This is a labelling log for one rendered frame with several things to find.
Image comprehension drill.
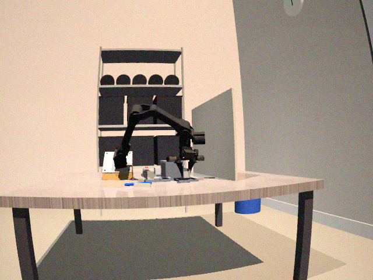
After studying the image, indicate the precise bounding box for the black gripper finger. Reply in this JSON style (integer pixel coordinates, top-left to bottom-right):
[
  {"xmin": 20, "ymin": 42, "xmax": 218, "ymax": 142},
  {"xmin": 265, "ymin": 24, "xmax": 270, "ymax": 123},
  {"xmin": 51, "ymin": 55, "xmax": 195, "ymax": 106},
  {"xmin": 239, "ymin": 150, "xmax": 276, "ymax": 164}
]
[
  {"xmin": 174, "ymin": 162, "xmax": 183, "ymax": 176},
  {"xmin": 188, "ymin": 162, "xmax": 197, "ymax": 173}
]

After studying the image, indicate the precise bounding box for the dark grey flat panel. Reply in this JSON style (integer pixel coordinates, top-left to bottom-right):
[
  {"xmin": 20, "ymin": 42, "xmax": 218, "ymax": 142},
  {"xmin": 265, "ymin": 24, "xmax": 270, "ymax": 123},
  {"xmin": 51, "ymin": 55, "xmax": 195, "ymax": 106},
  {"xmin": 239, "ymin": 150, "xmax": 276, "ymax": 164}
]
[{"xmin": 191, "ymin": 87, "xmax": 238, "ymax": 181}]

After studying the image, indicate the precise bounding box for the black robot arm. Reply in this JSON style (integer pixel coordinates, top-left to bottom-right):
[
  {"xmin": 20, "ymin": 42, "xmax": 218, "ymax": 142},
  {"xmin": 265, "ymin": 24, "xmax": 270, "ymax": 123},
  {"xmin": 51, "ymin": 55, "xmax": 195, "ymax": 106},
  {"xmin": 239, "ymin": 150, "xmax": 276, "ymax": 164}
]
[{"xmin": 113, "ymin": 104, "xmax": 205, "ymax": 169}]

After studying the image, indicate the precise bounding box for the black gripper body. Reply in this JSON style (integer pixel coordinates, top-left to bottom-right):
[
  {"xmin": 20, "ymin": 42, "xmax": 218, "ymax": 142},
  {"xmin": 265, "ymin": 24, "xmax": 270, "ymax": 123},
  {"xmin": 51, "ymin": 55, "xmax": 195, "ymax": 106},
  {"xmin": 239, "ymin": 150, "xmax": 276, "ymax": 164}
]
[{"xmin": 166, "ymin": 145, "xmax": 205, "ymax": 163}]

